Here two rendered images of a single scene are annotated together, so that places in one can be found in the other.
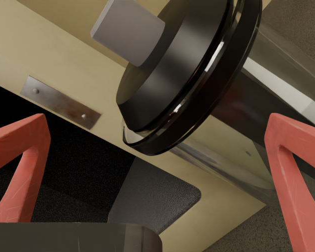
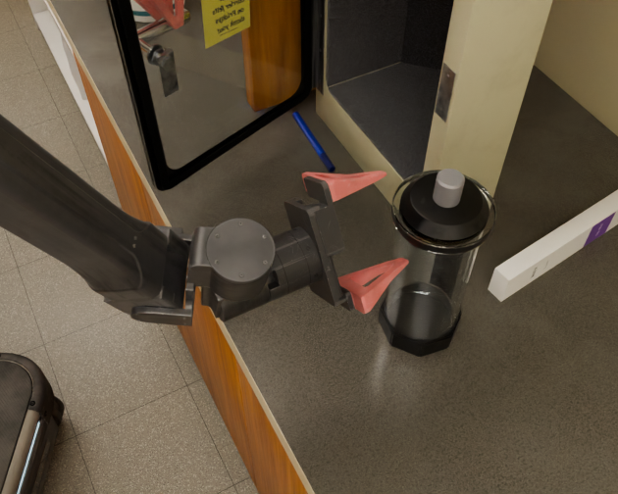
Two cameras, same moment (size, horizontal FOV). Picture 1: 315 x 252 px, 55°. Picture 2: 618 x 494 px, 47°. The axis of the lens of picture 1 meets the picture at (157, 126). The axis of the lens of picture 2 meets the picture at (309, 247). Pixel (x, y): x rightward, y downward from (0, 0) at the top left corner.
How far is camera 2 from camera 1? 0.63 m
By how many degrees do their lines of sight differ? 40
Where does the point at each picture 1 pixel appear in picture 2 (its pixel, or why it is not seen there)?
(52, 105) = (442, 86)
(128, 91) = (416, 193)
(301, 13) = not seen: outside the picture
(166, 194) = (418, 150)
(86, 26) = not seen: outside the picture
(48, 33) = (520, 46)
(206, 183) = not seen: hidden behind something
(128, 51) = (434, 192)
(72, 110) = (442, 101)
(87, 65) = (497, 87)
